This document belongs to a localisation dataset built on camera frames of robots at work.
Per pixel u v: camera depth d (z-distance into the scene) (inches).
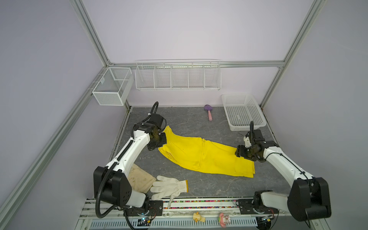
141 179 32.6
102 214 15.8
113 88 39.8
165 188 31.8
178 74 38.8
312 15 28.5
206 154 36.2
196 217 26.8
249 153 28.6
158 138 27.3
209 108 47.2
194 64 36.1
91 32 30.4
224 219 26.8
